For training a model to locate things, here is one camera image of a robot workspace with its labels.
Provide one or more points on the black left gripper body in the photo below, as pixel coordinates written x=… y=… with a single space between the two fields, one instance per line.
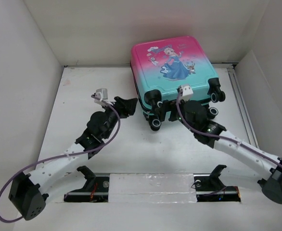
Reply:
x=112 y=117

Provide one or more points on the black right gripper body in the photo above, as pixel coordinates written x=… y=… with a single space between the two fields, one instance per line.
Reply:
x=182 y=112

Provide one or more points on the pink and teal suitcase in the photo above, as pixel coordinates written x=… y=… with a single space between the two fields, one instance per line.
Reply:
x=160 y=67

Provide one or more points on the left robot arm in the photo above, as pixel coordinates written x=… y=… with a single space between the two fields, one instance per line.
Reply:
x=57 y=175

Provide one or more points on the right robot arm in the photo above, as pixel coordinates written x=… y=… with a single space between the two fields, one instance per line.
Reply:
x=268 y=166

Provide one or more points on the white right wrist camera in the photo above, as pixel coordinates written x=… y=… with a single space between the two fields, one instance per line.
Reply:
x=185 y=92

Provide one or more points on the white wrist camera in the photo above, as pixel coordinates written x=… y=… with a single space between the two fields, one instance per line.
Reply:
x=101 y=96
x=185 y=92

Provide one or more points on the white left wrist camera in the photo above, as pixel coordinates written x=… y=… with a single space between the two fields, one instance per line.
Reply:
x=101 y=96

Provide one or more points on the aluminium frame rail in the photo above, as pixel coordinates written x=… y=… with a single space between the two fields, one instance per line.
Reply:
x=233 y=111

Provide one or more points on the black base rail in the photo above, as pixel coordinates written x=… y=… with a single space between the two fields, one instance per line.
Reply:
x=206 y=191

